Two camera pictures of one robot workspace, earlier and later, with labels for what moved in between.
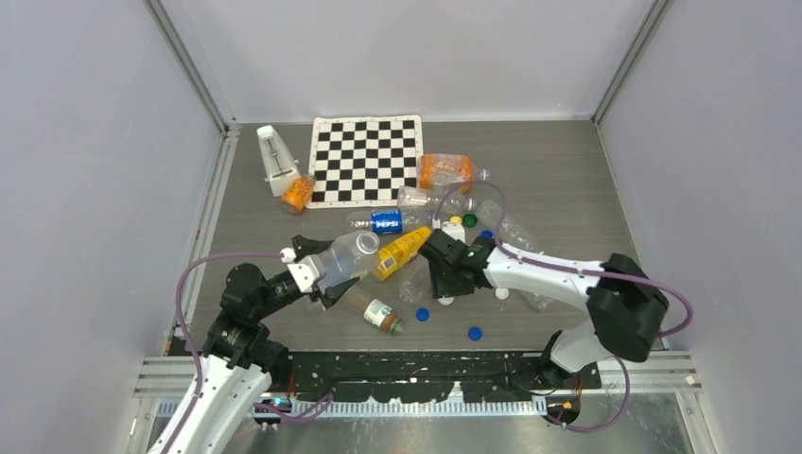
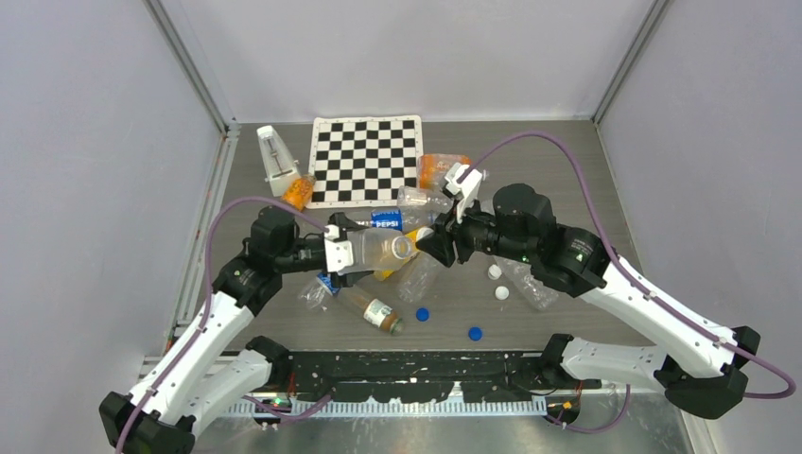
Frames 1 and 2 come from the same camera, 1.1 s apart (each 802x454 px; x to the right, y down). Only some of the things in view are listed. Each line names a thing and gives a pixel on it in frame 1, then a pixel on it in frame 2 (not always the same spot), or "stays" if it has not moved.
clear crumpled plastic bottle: [415, 288] stays
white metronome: [279, 165] stays
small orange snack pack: [298, 193] stays
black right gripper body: [444, 284] -> [475, 234]
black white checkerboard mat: [363, 161] stays
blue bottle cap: [422, 314] stays
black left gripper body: [312, 293] -> [321, 245]
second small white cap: [501, 293] stays
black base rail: [427, 376] stays
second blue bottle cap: [475, 334] stays
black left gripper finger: [331, 294] -> [348, 280]
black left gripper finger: [306, 247] -> [344, 223]
